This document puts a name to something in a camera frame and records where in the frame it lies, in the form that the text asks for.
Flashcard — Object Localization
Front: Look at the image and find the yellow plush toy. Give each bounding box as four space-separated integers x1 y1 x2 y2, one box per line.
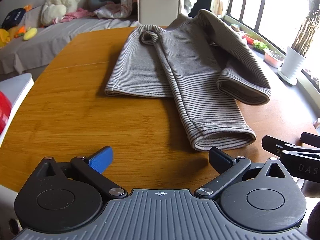
0 26 18 48

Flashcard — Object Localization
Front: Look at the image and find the white plush duck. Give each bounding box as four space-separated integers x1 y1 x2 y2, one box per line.
41 0 85 26

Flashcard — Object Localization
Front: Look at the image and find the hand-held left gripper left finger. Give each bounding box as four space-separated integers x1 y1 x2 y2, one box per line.
37 145 128 200

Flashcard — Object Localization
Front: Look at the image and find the pink plant bowl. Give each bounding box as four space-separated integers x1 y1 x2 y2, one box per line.
264 49 284 68

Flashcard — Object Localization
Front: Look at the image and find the grey covered sofa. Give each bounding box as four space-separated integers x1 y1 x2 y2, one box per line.
0 0 143 75

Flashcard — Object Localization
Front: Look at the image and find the yellow-green plush toy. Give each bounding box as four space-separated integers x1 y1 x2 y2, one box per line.
23 27 38 41

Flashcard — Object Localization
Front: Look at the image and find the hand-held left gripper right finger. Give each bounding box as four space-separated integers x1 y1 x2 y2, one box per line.
194 147 288 200

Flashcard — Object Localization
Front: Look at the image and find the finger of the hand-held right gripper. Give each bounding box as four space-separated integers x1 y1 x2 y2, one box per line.
301 132 320 146
262 135 320 158

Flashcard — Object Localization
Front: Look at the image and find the dark cap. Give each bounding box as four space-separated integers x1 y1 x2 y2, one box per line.
1 8 27 30

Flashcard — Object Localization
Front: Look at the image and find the grey striped sweater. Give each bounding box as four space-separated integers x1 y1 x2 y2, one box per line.
104 9 272 152

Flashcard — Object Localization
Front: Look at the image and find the beige tote bag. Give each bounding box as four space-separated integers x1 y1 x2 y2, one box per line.
211 0 224 18

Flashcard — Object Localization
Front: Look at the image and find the pink cloth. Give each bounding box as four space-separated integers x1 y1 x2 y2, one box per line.
52 8 95 23

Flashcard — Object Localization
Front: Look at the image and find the orange plush toy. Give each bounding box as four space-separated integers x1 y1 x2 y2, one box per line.
14 26 27 38

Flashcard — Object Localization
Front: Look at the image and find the green seedling tray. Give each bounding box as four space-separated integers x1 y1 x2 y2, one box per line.
252 39 269 53

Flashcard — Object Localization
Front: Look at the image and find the white floral cloth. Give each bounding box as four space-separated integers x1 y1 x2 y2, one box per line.
94 0 138 19

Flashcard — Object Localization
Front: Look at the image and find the palm in white pot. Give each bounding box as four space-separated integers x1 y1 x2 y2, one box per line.
277 0 320 85

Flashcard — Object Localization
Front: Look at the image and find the red round object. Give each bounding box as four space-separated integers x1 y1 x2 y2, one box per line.
0 91 12 133

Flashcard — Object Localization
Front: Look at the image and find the beige armchair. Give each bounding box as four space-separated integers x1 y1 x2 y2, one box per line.
137 0 182 27

